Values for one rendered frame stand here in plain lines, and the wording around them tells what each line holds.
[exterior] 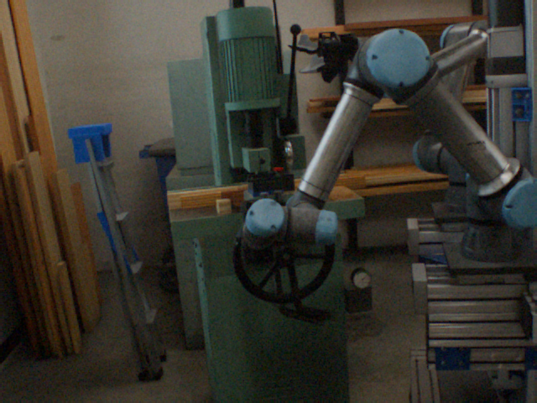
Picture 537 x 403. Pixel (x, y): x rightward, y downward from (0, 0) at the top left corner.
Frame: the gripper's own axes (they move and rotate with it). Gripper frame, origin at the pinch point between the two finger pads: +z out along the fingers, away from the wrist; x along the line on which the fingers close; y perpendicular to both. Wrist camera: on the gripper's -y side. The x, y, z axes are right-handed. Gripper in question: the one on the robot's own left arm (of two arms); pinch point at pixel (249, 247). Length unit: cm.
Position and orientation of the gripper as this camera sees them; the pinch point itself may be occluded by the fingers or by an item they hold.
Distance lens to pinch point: 154.1
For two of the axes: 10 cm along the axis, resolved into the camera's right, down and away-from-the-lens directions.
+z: -1.2, 3.2, 9.4
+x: 9.8, -1.2, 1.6
